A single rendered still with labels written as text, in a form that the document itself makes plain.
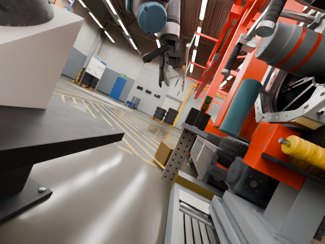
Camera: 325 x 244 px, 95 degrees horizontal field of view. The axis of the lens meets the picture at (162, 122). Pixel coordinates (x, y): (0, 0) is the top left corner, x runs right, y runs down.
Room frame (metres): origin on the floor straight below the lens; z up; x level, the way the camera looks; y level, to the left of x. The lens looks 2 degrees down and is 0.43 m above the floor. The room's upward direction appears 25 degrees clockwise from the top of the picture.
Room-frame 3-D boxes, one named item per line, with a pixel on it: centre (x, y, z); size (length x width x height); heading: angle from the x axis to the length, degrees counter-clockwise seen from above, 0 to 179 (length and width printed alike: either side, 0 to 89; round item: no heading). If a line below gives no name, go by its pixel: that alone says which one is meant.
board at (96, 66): (8.41, 4.64, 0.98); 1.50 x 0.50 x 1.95; 173
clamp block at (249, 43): (0.75, -0.21, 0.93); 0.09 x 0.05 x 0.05; 84
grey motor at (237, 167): (0.81, -0.68, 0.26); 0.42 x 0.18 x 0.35; 84
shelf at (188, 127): (1.13, -0.22, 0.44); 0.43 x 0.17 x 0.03; 174
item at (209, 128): (2.92, -0.97, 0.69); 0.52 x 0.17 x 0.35; 84
